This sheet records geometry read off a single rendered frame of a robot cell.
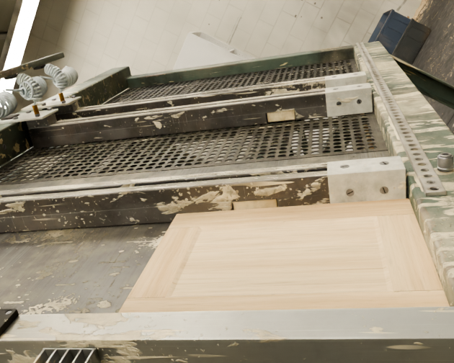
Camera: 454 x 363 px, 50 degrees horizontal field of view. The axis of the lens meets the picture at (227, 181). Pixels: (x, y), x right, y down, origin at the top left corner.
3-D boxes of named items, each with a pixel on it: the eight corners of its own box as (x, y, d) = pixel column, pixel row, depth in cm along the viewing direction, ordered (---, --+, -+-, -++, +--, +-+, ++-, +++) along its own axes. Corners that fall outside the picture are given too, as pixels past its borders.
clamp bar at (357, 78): (367, 99, 148) (363, 18, 139) (29, 137, 175) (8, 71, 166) (365, 91, 157) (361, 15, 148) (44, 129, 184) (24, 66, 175)
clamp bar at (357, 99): (373, 114, 133) (369, 24, 124) (1, 153, 160) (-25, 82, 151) (370, 104, 142) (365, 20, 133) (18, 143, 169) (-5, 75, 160)
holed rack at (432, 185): (447, 194, 72) (447, 191, 72) (425, 196, 73) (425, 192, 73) (362, 43, 221) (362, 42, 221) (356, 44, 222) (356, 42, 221)
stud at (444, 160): (455, 173, 79) (455, 155, 78) (439, 173, 79) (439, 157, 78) (451, 167, 81) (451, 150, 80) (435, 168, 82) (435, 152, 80)
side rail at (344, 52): (355, 71, 219) (353, 47, 215) (131, 100, 244) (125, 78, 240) (354, 68, 226) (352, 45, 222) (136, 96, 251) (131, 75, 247)
